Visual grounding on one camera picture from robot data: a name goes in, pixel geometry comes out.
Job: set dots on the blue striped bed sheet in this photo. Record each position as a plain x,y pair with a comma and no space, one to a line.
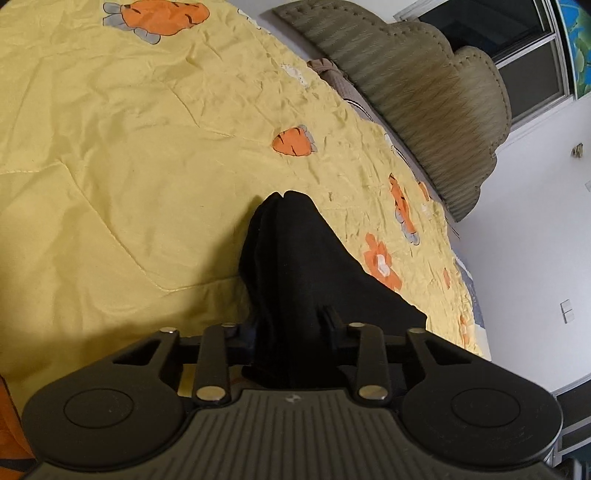
479,329

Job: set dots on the olive green upholstered headboard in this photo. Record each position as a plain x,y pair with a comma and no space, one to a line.
450,107

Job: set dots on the colourful wall poster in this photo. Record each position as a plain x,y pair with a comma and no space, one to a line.
576,23

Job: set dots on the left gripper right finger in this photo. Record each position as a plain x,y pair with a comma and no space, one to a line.
453,404

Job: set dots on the yellow carrot print quilt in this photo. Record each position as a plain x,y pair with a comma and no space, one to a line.
129,173

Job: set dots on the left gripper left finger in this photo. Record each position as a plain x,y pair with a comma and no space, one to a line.
129,406

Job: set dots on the dark window with frame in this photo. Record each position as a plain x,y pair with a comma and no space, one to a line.
522,37

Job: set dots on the black garment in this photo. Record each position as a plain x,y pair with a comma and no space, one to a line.
298,276

